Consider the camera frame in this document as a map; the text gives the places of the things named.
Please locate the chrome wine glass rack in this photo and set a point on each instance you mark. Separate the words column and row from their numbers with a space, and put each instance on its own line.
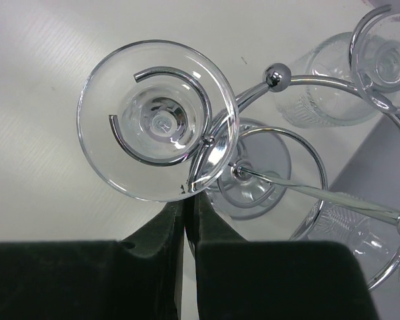
column 276, row 171

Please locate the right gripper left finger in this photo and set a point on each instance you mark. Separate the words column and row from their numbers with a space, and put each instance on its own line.
column 139, row 277

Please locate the clear wine glass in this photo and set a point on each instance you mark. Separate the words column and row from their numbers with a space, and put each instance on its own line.
column 375, row 245
column 321, row 93
column 157, row 121
column 374, row 58

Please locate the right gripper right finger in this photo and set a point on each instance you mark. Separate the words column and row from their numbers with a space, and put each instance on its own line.
column 238, row 279

